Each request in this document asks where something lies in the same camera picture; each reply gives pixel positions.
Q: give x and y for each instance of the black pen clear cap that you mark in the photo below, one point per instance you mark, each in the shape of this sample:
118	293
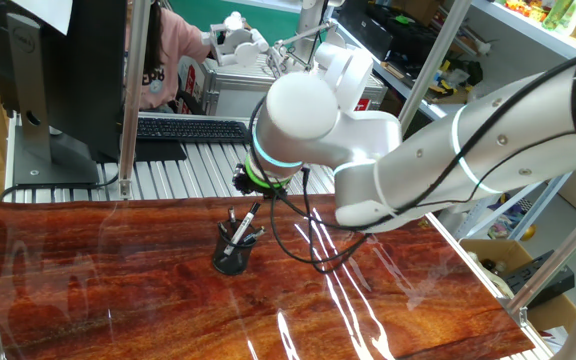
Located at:
232	215

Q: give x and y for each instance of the black office chair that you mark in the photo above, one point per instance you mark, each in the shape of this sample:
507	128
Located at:
188	102

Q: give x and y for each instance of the colourful shelf toys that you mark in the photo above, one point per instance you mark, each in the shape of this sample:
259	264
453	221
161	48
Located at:
523	7

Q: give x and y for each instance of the silver aluminium flight case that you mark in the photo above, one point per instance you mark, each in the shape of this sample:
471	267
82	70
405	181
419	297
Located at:
233	90

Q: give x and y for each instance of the person in pink shirt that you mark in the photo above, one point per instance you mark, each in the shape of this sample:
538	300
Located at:
178	50

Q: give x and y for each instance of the white paper sheet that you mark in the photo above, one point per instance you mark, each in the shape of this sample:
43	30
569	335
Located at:
43	12

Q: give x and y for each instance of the white crumpled paper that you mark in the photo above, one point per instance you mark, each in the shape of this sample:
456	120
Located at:
560	340

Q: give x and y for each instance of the black device box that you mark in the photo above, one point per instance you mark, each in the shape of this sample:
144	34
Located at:
543	280

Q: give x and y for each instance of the wood grain table mat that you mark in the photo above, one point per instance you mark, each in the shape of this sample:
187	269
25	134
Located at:
168	310

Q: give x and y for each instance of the white marker pen black cap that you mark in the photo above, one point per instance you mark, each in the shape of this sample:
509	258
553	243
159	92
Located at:
240	230

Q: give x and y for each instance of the black desk pad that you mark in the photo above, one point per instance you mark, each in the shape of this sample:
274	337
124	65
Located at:
158	151

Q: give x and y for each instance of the white metal shelf rack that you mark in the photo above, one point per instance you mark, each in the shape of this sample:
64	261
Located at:
528	40

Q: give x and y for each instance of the cardboard box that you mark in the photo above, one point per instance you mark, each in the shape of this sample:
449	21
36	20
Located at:
543	315

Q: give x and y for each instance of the green partition board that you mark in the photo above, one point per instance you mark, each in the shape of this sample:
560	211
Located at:
248	20

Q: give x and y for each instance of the black pen silver clip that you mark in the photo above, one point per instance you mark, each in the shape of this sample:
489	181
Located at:
223	231

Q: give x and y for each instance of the silver monitor stand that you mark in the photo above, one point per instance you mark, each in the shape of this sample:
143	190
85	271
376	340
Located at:
30	100

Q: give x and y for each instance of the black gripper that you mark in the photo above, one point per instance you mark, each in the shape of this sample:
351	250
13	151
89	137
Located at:
245	182

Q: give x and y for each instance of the black pen gold end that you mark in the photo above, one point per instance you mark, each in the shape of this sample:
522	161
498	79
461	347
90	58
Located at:
259	232

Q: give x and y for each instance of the black keyboard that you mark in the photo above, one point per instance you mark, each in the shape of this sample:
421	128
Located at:
193	131

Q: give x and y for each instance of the black equipment case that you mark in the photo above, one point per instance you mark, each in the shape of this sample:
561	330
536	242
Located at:
368	30

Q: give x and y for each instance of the colourful toy pile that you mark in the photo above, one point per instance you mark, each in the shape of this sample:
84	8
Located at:
510	217

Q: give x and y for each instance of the black Dell monitor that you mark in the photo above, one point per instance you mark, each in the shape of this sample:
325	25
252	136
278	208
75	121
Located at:
88	75

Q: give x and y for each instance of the black mesh pen holder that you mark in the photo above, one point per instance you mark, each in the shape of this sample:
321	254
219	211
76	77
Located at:
230	262

